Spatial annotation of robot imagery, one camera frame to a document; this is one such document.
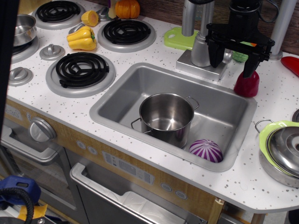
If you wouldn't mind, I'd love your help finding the light green plate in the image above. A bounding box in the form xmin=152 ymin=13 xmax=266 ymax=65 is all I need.
xmin=258 ymin=120 xmax=299 ymax=177

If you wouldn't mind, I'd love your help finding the stainless steel pot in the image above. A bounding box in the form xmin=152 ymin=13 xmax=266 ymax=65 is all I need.
xmin=131 ymin=93 xmax=199 ymax=148

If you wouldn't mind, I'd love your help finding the left edge stove burner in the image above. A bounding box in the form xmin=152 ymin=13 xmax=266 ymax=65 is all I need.
xmin=11 ymin=37 xmax=39 ymax=64

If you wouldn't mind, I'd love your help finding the purple white striped onion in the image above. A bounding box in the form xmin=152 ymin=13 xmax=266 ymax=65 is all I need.
xmin=189 ymin=139 xmax=223 ymax=163

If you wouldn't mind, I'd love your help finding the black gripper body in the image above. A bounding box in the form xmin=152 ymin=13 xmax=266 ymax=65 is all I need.
xmin=206 ymin=23 xmax=275 ymax=60

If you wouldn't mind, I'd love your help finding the silver stove knob centre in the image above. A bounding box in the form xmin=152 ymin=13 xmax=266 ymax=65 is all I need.
xmin=39 ymin=44 xmax=65 ymax=61

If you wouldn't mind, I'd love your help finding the orange toy pumpkin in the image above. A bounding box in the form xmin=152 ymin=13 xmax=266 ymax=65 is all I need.
xmin=115 ymin=0 xmax=141 ymax=19

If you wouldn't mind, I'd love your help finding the silver back stove knob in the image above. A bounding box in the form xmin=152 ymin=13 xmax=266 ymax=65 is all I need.
xmin=96 ymin=6 xmax=111 ymax=22

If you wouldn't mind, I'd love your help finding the blue clamp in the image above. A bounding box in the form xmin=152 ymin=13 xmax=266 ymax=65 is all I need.
xmin=0 ymin=175 xmax=41 ymax=210

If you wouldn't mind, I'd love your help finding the black camera frame bar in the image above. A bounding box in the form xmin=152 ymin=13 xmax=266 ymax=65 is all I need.
xmin=0 ymin=0 xmax=21 ymax=140

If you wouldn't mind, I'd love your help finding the grey vertical pole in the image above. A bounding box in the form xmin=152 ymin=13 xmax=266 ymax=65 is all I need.
xmin=270 ymin=0 xmax=297 ymax=61

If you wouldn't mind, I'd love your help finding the silver stove knob near pepper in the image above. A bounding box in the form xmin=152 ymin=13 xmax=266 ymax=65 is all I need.
xmin=68 ymin=23 xmax=85 ymax=34

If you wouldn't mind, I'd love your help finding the front black stove burner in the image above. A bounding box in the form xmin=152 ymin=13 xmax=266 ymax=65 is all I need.
xmin=46 ymin=52 xmax=116 ymax=98

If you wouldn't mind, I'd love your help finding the steel pot lid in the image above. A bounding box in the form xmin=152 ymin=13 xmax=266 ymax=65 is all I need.
xmin=267 ymin=126 xmax=299 ymax=177

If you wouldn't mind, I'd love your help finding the green toy vegetable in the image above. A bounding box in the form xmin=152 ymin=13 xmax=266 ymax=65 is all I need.
xmin=232 ymin=51 xmax=248 ymax=63

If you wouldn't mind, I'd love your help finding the yellow toy bell pepper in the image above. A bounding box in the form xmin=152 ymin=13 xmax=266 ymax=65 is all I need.
xmin=66 ymin=26 xmax=97 ymax=51

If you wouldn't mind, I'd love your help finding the steel pan with handle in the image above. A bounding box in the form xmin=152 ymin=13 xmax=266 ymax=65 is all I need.
xmin=255 ymin=119 xmax=299 ymax=188

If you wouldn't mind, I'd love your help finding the back left black burner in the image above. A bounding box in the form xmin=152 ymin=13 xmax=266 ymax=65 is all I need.
xmin=31 ymin=0 xmax=85 ymax=30

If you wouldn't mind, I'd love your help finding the silver dishwasher door handle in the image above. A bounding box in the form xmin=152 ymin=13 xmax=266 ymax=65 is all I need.
xmin=70 ymin=163 xmax=207 ymax=224

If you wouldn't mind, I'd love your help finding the yellow toy corn piece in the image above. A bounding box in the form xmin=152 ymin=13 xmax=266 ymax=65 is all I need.
xmin=81 ymin=10 xmax=99 ymax=27

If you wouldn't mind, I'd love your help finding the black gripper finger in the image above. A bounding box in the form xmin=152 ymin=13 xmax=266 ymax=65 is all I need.
xmin=242 ymin=50 xmax=264 ymax=77
xmin=208 ymin=40 xmax=225 ymax=68

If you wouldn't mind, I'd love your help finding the black cable hose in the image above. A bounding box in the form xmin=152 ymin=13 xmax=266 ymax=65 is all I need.
xmin=0 ymin=188 xmax=36 ymax=222

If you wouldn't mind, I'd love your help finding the small steel bowl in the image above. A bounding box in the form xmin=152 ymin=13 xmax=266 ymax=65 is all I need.
xmin=13 ymin=14 xmax=37 ymax=47

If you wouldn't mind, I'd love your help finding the red toy pepper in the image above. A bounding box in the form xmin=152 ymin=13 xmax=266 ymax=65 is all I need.
xmin=281 ymin=56 xmax=299 ymax=76

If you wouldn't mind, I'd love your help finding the back right black burner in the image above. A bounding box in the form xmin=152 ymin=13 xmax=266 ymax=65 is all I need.
xmin=97 ymin=19 xmax=156 ymax=53

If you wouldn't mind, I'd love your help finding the silver stove knob left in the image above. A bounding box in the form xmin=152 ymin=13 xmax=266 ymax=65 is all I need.
xmin=8 ymin=67 xmax=33 ymax=86

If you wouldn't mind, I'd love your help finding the grey toy sink basin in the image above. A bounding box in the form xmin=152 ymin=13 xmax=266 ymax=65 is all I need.
xmin=90 ymin=63 xmax=257 ymax=172

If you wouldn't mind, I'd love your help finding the silver oven dial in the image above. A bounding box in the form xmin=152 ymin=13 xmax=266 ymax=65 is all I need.
xmin=28 ymin=117 xmax=57 ymax=143

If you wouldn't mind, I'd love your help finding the red toy sweet potato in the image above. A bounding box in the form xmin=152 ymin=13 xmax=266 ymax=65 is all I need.
xmin=234 ymin=71 xmax=260 ymax=98

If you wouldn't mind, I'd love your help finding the silver oven door handle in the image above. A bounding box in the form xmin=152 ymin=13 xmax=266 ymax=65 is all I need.
xmin=1 ymin=126 xmax=59 ymax=165

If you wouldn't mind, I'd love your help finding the green cutting board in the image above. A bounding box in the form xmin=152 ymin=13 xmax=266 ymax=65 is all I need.
xmin=164 ymin=27 xmax=198 ymax=50

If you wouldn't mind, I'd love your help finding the silver toy faucet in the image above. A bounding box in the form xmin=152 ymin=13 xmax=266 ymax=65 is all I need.
xmin=176 ymin=0 xmax=233 ymax=82

